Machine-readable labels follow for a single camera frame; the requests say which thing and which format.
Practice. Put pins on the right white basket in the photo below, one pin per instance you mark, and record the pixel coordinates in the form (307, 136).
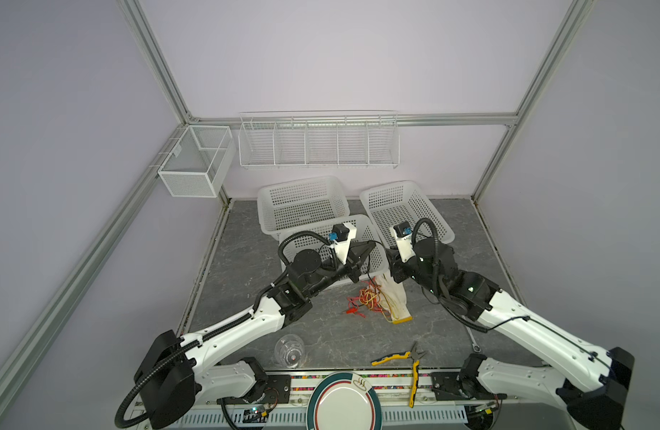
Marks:
(394, 203)

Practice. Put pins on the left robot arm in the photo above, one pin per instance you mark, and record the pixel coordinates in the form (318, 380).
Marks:
(177, 370)

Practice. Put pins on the white green rimmed plate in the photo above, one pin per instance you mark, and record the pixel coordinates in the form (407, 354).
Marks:
(344, 401)

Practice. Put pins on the white work glove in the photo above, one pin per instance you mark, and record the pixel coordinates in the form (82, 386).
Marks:
(392, 299)

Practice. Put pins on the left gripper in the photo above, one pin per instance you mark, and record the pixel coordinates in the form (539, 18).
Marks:
(353, 262)

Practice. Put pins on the clear plastic cup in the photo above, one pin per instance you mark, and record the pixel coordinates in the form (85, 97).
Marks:
(290, 351)

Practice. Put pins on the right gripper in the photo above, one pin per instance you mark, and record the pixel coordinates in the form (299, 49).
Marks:
(397, 264)

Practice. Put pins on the white basket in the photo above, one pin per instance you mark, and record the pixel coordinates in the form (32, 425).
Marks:
(297, 203)
(366, 230)
(394, 203)

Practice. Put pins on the front middle white basket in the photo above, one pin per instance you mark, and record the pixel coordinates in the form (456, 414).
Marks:
(366, 230)

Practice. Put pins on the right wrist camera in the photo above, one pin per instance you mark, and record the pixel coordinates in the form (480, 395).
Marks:
(402, 234)

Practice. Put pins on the back left white basket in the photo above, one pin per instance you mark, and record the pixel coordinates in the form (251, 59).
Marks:
(297, 203)

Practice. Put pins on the white mesh wall box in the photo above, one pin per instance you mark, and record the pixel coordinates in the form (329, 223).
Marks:
(198, 162)

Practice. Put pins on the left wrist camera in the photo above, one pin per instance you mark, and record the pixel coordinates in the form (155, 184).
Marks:
(340, 239)

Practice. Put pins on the silver wrench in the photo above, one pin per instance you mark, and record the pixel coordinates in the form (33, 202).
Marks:
(475, 346)

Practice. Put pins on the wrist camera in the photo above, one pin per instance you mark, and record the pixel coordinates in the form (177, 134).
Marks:
(402, 234)
(340, 239)

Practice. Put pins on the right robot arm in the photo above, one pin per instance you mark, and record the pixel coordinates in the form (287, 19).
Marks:
(586, 381)

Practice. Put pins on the white wire wall rack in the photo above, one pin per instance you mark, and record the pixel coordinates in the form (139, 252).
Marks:
(320, 139)

